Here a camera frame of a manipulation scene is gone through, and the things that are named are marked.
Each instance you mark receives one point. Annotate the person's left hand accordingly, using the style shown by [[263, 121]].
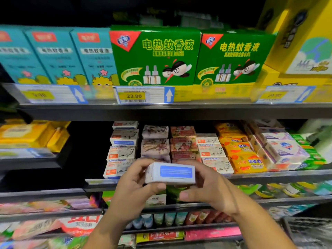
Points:
[[129, 194]]

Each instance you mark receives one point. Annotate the person's right hand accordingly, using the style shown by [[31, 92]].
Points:
[[218, 189]]

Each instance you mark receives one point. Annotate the stack of yellow soap boxes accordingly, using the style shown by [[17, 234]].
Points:
[[248, 163]]

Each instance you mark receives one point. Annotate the stack of pink soap boxes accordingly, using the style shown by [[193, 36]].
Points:
[[182, 145]]

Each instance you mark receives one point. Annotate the stack of white purple soap boxes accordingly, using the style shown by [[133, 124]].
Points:
[[282, 150]]

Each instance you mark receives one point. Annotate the stack of green soap boxes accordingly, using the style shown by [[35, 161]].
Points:
[[314, 158]]

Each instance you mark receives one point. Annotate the white hand sanitizer bottle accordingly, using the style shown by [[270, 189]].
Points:
[[317, 127]]

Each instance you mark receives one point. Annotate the stack of yellow soap cartons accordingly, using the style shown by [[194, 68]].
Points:
[[23, 133]]

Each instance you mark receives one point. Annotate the person's right forearm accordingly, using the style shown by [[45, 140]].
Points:
[[259, 228]]

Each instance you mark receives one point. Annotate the green white carton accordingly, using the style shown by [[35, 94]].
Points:
[[108, 197], [156, 199]]

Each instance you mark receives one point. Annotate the row of red tubes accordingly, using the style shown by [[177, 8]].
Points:
[[207, 216]]

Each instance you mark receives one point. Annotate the row of blue white tubes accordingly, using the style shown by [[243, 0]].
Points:
[[155, 219]]

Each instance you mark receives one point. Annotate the pink flat pack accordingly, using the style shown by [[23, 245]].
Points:
[[212, 233]]

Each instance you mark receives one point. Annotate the white floral packet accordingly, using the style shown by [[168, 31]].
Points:
[[127, 240]]

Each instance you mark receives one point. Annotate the yellow red flat pack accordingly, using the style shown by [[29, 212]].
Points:
[[161, 236]]

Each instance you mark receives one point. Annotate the red white packet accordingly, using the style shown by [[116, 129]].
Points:
[[80, 224]]

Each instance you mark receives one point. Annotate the teal packets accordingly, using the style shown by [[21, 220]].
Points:
[[290, 210]]

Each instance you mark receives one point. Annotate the row of pink orange packets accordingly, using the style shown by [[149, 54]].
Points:
[[36, 206]]

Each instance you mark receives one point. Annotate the white blue price tag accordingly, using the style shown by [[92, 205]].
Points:
[[285, 94], [49, 94], [145, 95]]

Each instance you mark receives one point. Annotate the pile of colourful packets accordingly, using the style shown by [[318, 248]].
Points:
[[31, 228]]

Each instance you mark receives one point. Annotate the white blue price strip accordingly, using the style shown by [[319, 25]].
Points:
[[23, 153]]

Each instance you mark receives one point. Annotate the flat yellow box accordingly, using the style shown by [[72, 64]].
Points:
[[269, 77]]

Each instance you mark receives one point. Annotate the green box mosquito print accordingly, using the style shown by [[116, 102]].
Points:
[[119, 57], [264, 54]]

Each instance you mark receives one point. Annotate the teal box pink flower print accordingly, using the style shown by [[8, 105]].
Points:
[[15, 62], [57, 64]]

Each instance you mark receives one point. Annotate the row of dark green packs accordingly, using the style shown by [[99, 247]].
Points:
[[207, 22]]

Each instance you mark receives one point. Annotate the large yellow box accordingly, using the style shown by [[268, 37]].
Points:
[[319, 28]]

